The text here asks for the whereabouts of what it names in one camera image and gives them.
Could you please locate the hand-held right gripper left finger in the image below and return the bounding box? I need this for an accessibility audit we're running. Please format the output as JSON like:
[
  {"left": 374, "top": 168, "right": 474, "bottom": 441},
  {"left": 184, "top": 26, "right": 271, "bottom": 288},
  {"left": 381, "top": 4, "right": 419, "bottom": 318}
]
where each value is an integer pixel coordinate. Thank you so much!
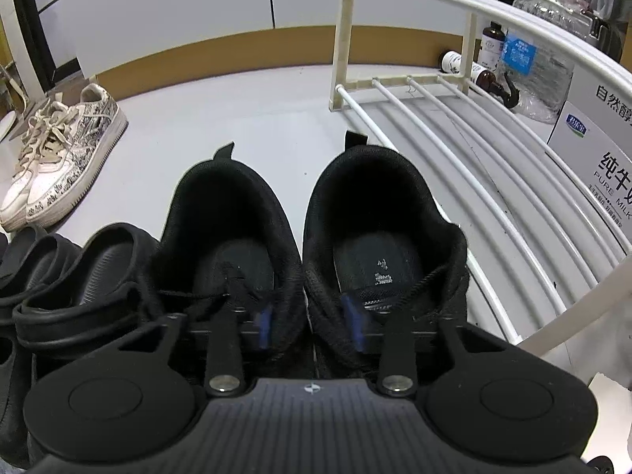
[{"left": 106, "top": 306, "right": 275, "bottom": 398}]

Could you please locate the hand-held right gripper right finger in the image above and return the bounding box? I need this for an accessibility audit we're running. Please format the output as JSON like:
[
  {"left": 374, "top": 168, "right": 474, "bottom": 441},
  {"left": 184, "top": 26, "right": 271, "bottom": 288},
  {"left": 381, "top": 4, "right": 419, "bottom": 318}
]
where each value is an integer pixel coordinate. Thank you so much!
[{"left": 340, "top": 295, "right": 519, "bottom": 398}]

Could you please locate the black lace-up sneaker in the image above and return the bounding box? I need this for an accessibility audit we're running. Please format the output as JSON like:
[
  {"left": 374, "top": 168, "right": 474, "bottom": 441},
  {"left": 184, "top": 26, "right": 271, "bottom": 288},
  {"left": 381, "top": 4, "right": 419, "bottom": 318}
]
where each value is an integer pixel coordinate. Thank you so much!
[
  {"left": 302, "top": 130, "right": 470, "bottom": 381},
  {"left": 150, "top": 142, "right": 307, "bottom": 381}
]

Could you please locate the black chunky strap clog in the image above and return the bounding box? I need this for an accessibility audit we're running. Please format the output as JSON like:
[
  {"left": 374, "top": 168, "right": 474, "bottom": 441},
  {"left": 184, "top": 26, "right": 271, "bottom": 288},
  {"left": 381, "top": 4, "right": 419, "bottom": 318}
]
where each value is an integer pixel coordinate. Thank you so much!
[
  {"left": 0, "top": 224, "right": 82, "bottom": 470},
  {"left": 12, "top": 222, "right": 166, "bottom": 386}
]

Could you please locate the white sneaker grey print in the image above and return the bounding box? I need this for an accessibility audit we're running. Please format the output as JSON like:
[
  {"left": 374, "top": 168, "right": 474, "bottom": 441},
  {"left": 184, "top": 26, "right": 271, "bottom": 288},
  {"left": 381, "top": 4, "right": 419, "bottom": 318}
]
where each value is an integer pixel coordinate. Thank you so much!
[{"left": 24, "top": 84, "right": 129, "bottom": 225}]

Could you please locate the white shoe rack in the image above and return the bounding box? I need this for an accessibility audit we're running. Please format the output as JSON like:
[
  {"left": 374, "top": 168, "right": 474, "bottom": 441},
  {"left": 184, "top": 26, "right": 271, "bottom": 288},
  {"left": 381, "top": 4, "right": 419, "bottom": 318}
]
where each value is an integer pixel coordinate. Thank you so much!
[{"left": 328, "top": 0, "right": 632, "bottom": 386}]

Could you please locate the white paper sheet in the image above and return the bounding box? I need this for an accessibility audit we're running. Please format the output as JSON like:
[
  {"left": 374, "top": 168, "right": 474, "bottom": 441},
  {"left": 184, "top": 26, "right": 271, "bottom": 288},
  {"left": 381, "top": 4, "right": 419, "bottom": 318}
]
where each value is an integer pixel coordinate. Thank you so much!
[{"left": 587, "top": 372, "right": 632, "bottom": 460}]

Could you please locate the brown spray bottle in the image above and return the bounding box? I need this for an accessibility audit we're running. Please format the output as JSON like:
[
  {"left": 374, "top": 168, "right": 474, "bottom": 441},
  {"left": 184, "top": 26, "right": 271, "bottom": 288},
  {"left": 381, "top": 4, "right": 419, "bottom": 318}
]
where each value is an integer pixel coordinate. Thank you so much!
[{"left": 469, "top": 62, "right": 521, "bottom": 107}]

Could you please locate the white milk carton box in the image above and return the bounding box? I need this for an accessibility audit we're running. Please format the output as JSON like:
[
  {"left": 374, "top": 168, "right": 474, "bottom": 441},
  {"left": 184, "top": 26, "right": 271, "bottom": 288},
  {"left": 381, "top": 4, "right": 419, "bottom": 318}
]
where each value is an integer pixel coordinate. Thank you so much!
[{"left": 545, "top": 59, "right": 632, "bottom": 258}]

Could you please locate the brown glass bottle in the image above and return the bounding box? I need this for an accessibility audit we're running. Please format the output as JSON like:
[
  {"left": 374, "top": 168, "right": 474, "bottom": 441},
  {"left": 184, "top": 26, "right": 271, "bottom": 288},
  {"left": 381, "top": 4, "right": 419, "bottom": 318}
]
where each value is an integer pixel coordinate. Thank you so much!
[{"left": 479, "top": 21, "right": 507, "bottom": 71}]

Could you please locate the large water bottle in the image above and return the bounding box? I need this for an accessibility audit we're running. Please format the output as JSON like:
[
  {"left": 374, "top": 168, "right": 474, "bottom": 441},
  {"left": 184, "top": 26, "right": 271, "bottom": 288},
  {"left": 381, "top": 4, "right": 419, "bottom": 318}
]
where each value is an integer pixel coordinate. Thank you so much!
[{"left": 498, "top": 0, "right": 598, "bottom": 124}]

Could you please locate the white fan stand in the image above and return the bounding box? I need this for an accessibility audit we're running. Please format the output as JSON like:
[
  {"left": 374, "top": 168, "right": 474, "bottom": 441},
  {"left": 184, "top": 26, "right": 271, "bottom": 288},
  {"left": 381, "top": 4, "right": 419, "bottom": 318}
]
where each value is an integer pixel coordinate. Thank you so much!
[{"left": 0, "top": 110, "right": 19, "bottom": 143}]

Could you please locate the black door frame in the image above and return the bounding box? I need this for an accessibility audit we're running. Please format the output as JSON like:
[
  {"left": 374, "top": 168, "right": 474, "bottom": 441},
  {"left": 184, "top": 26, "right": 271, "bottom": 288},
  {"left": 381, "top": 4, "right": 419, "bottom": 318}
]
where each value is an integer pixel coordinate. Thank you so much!
[{"left": 7, "top": 0, "right": 85, "bottom": 97}]

